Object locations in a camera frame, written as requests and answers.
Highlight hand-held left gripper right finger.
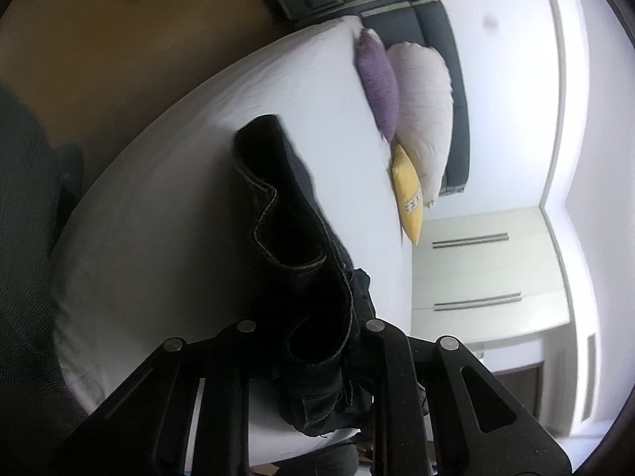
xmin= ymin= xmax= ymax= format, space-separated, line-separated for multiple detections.
xmin=356 ymin=319 xmax=572 ymax=476

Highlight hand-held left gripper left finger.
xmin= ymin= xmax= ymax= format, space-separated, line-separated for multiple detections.
xmin=50 ymin=320 xmax=279 ymax=476

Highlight black pants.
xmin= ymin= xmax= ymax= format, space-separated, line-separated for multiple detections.
xmin=233 ymin=114 xmax=428 ymax=440

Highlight white wardrobe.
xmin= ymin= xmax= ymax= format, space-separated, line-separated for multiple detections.
xmin=409 ymin=205 xmax=572 ymax=347

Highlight bed with white sheet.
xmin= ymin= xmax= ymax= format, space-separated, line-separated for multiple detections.
xmin=52 ymin=15 xmax=423 ymax=463

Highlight yellow cushion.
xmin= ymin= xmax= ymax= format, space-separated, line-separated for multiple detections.
xmin=389 ymin=142 xmax=425 ymax=247

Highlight person's dark grey clothing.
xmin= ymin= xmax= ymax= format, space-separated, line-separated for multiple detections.
xmin=0 ymin=79 xmax=86 ymax=462

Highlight dark grey upholstered headboard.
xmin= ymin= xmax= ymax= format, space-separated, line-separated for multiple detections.
xmin=359 ymin=0 xmax=471 ymax=195

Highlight large white pillow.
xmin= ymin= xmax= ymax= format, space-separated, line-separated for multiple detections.
xmin=385 ymin=42 xmax=455 ymax=210

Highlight purple cushion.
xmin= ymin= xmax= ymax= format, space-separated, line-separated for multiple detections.
xmin=352 ymin=28 xmax=400 ymax=142

